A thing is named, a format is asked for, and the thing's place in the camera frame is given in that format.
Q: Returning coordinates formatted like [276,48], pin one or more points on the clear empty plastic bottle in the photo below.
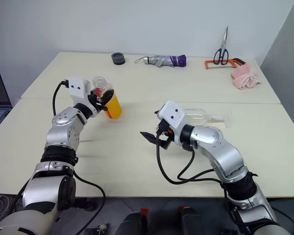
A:
[198,117]

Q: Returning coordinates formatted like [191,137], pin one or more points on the bottle with orange liquid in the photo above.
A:
[115,107]

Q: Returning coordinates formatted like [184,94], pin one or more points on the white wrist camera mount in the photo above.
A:
[77,89]
[172,110]

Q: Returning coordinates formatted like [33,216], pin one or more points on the small dark floor device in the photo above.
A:
[98,229]

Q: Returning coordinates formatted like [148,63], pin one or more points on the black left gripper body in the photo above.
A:
[95,104]

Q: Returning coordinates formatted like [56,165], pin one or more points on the folded silver purple umbrella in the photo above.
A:
[159,60]

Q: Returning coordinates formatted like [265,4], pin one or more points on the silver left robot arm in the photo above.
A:
[61,134]

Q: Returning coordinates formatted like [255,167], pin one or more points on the pink towel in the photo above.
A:
[246,77]

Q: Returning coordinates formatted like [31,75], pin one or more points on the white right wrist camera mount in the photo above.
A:
[172,110]

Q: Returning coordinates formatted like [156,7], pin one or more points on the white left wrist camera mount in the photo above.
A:
[77,89]

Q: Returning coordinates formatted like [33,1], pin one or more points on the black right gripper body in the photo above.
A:
[164,129]

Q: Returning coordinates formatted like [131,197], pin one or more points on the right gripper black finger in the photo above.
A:
[165,144]
[149,137]

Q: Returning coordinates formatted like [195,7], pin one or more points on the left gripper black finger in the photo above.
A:
[108,95]
[104,109]

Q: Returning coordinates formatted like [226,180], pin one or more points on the orange hacksaw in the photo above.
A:
[209,63]

